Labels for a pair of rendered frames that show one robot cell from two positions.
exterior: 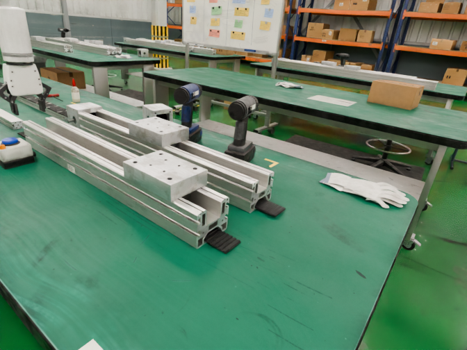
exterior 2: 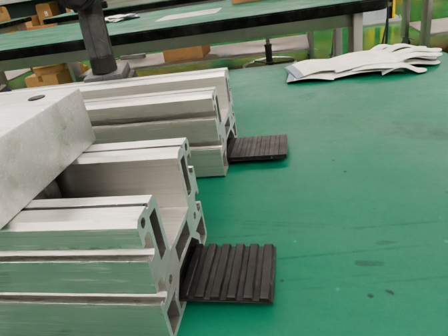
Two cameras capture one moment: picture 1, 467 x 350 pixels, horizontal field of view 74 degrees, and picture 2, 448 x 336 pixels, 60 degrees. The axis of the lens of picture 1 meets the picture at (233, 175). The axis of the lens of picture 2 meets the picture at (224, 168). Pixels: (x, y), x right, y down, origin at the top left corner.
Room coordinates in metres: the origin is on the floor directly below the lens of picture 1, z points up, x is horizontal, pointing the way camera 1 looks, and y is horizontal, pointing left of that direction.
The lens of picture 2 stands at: (0.35, 0.08, 0.96)
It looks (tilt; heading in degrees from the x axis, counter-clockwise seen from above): 27 degrees down; 338
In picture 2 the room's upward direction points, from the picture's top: 9 degrees counter-clockwise
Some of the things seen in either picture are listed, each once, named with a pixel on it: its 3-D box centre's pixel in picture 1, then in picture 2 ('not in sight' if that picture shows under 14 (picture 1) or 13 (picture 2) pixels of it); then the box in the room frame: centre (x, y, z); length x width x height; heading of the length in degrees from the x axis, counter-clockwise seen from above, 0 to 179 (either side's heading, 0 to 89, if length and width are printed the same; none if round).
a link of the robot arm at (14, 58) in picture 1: (19, 57); not in sight; (1.04, 0.73, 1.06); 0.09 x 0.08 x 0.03; 144
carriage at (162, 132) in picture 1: (158, 135); not in sight; (0.93, 0.25, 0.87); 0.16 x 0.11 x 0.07; 54
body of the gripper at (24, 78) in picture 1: (22, 77); not in sight; (1.04, 0.73, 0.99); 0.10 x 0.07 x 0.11; 144
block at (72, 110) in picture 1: (83, 118); not in sight; (1.18, 0.62, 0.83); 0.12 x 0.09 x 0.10; 144
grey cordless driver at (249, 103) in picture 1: (244, 128); (102, 39); (1.02, -0.03, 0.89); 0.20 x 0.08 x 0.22; 160
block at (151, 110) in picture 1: (155, 118); not in sight; (1.27, 0.35, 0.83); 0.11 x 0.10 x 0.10; 130
